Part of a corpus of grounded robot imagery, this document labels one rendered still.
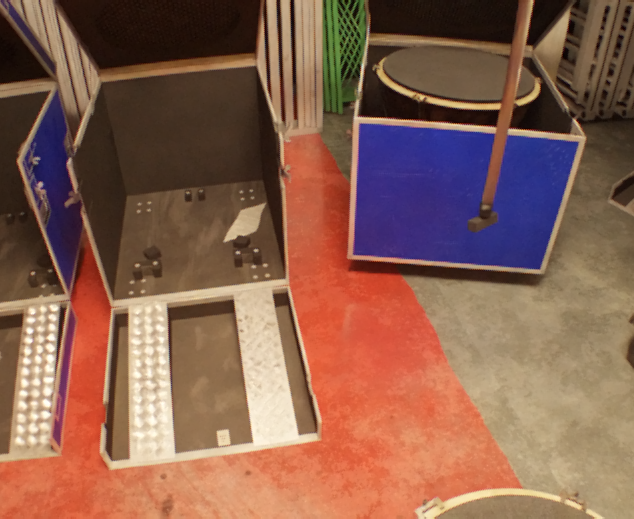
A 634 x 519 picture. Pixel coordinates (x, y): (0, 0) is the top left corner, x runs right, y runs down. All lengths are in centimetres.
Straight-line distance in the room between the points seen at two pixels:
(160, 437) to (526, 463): 151
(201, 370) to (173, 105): 151
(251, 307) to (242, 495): 89
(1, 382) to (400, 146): 215
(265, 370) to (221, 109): 155
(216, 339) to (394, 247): 100
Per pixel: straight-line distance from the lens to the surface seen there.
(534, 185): 268
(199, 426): 241
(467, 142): 252
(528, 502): 141
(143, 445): 240
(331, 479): 226
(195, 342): 270
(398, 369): 260
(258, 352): 251
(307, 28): 419
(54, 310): 288
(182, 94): 322
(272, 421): 237
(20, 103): 335
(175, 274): 285
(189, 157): 339
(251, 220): 314
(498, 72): 312
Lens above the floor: 200
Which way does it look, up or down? 40 degrees down
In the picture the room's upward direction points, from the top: straight up
